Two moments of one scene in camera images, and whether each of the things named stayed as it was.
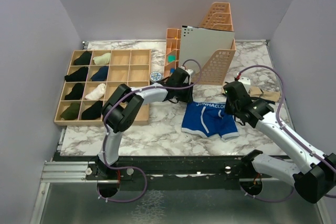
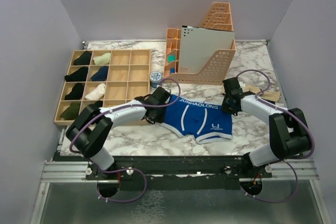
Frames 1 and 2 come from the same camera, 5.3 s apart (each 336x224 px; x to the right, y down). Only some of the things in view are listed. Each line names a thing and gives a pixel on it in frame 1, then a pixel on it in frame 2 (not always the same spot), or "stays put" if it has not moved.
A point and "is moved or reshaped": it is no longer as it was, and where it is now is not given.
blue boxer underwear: (209, 119) is moved or reshaped
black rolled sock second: (81, 75) stays put
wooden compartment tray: (94, 76) stays put
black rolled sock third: (76, 93) stays put
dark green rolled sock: (72, 112) stays put
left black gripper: (188, 97) to (159, 119)
